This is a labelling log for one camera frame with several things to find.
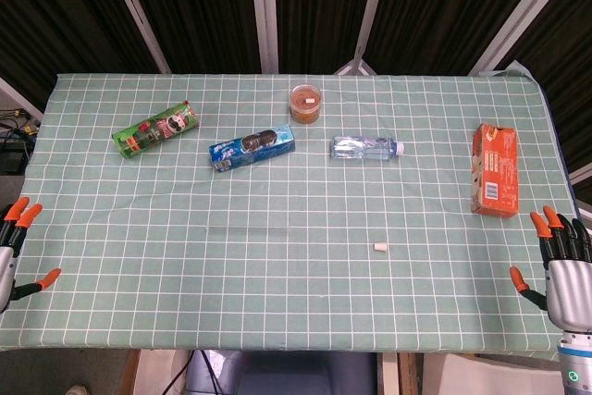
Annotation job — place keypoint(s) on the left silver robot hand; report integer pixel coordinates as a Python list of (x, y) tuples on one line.
[(7, 251)]

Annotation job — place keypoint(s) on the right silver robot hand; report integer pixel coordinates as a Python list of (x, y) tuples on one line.
[(571, 288)]

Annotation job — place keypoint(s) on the white tube cap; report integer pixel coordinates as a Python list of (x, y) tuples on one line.
[(380, 246)]

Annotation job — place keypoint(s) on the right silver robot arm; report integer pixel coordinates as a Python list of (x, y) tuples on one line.
[(575, 367)]

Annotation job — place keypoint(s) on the black floor equipment box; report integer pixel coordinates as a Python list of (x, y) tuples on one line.
[(11, 156)]

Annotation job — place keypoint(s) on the orange carton box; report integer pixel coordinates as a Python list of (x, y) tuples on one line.
[(497, 173)]

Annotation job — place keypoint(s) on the wooden table leg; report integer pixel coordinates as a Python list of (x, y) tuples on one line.
[(407, 374)]

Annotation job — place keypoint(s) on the green Pringles can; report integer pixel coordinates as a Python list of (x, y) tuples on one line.
[(152, 131)]

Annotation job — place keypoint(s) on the clear plastic water bottle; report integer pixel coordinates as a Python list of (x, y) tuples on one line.
[(361, 147)]

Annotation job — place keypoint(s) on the blue Oreo cookie box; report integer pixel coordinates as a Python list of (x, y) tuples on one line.
[(252, 150)]

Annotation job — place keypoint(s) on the green checked tablecloth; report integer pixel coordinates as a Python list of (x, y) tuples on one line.
[(296, 284)]

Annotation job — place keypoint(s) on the dark grey robot torso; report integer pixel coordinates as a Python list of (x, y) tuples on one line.
[(277, 374)]

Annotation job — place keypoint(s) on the black curtain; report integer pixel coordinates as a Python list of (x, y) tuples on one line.
[(208, 6)]

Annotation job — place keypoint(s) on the clear jar of rubber bands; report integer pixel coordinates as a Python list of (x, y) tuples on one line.
[(305, 108)]

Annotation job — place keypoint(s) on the white metal frame bar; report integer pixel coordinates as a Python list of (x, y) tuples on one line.
[(583, 175), (20, 98)]

